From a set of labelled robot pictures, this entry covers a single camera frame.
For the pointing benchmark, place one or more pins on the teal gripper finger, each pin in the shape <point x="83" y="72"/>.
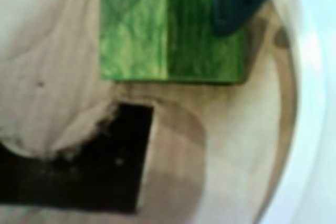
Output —
<point x="236" y="1"/>

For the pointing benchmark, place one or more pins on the green wooden square block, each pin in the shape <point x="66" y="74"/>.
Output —
<point x="147" y="32"/>

